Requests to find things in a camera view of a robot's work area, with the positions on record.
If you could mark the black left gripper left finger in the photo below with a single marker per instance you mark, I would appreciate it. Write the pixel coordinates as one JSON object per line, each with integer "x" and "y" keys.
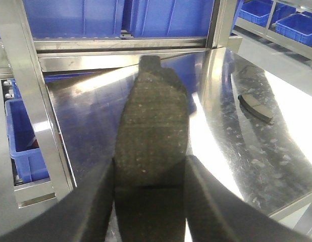
{"x": 82, "y": 215}

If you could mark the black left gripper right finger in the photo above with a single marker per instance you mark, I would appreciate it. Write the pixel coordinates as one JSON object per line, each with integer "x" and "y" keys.
{"x": 216, "y": 214}

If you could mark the dark brake pad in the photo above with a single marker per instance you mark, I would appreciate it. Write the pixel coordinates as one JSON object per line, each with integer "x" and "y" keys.
{"x": 150, "y": 156}
{"x": 253, "y": 106}

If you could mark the blue bin below rack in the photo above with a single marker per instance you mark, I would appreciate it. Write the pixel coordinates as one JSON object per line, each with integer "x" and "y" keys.
{"x": 26, "y": 154}

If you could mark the white shelving rack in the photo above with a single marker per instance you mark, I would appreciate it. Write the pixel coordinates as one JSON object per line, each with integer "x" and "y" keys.
{"x": 285, "y": 23}

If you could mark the blue plastic crate left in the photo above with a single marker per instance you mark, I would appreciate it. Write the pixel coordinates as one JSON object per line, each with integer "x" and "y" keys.
{"x": 61, "y": 19}

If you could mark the blue plastic crate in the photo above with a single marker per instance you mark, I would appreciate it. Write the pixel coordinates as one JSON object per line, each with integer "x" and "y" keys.
{"x": 61, "y": 19}
{"x": 157, "y": 18}

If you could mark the blue plastic crate right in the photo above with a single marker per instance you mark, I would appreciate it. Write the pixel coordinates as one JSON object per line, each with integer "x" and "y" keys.
{"x": 157, "y": 18}

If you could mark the stainless steel rack frame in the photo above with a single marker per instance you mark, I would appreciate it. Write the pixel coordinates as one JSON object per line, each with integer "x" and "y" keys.
{"x": 73, "y": 90}

